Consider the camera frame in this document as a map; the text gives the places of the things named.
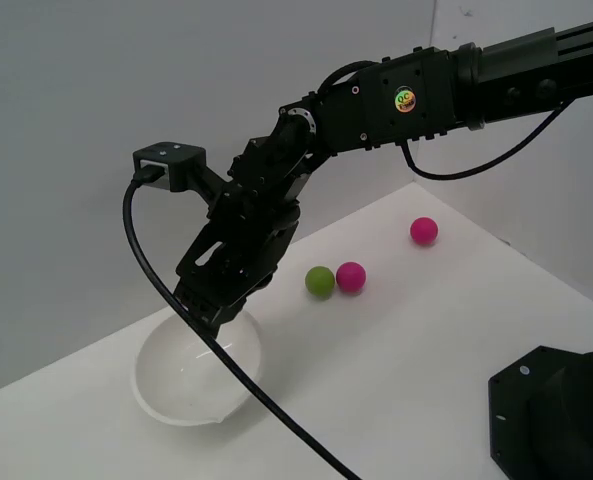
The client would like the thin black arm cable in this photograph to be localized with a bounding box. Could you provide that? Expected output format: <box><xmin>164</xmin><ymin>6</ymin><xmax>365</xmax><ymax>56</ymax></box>
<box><xmin>399</xmin><ymin>97</ymin><xmax>577</xmax><ymax>181</ymax></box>
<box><xmin>318</xmin><ymin>59</ymin><xmax>380</xmax><ymax>101</ymax></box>

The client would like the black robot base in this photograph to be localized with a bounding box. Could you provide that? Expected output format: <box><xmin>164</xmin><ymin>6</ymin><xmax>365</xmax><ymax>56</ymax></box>
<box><xmin>487</xmin><ymin>344</ymin><xmax>593</xmax><ymax>480</ymax></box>

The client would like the thick black camera cable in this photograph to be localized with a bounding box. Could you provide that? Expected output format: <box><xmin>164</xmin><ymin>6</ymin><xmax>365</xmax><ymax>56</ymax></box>
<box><xmin>122</xmin><ymin>167</ymin><xmax>365</xmax><ymax>480</ymax></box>

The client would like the holographic QC sticker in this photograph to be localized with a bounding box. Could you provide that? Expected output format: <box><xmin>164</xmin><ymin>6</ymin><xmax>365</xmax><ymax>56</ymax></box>
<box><xmin>393</xmin><ymin>87</ymin><xmax>417</xmax><ymax>114</ymax></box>

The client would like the green golf ball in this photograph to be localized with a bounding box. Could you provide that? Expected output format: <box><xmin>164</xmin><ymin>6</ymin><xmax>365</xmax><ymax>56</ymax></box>
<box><xmin>304</xmin><ymin>265</ymin><xmax>336</xmax><ymax>300</ymax></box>

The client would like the pink golf ball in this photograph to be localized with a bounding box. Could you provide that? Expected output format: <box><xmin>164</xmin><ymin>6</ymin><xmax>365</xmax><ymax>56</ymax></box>
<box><xmin>334</xmin><ymin>260</ymin><xmax>368</xmax><ymax>295</ymax></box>
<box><xmin>409</xmin><ymin>216</ymin><xmax>440</xmax><ymax>247</ymax></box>

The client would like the white bowl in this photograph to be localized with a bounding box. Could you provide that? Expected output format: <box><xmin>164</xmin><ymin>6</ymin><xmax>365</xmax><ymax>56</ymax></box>
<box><xmin>133</xmin><ymin>307</ymin><xmax>265</xmax><ymax>427</ymax></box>

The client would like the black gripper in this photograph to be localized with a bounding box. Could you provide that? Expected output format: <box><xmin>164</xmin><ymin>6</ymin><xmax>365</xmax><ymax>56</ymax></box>
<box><xmin>173</xmin><ymin>182</ymin><xmax>302</xmax><ymax>341</ymax></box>

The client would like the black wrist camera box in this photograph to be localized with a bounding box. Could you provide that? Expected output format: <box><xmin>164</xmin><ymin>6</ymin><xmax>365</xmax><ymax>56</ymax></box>
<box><xmin>132</xmin><ymin>142</ymin><xmax>227</xmax><ymax>209</ymax></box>

